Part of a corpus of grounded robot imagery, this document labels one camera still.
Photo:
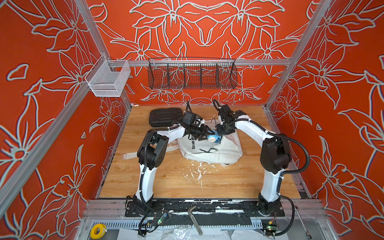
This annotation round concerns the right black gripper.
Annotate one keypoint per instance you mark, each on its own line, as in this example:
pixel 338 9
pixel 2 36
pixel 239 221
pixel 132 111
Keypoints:
pixel 223 129

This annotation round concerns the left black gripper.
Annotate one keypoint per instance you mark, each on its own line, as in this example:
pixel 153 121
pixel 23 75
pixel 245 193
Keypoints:
pixel 204 132

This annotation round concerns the blue mug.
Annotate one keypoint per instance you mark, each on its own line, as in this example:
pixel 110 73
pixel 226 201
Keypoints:
pixel 214 138

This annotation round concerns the white backpack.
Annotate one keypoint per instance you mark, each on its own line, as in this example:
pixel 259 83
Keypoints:
pixel 210 147

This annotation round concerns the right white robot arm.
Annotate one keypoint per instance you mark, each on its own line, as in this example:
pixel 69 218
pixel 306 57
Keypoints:
pixel 275 154

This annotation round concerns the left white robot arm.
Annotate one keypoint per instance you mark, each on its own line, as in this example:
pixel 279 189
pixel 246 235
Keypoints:
pixel 144 194

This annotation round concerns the silver wrench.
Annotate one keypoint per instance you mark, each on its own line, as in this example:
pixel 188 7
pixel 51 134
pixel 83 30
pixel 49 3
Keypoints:
pixel 308 235

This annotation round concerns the yellow tape roll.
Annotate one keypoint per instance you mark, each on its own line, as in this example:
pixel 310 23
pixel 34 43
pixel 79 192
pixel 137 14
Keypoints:
pixel 98 231

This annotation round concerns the black wire wall basket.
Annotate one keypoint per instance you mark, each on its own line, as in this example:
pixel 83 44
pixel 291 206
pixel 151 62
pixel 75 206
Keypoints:
pixel 190 73

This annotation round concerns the white wire wall basket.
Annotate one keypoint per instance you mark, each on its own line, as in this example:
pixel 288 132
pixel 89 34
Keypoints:
pixel 108 78

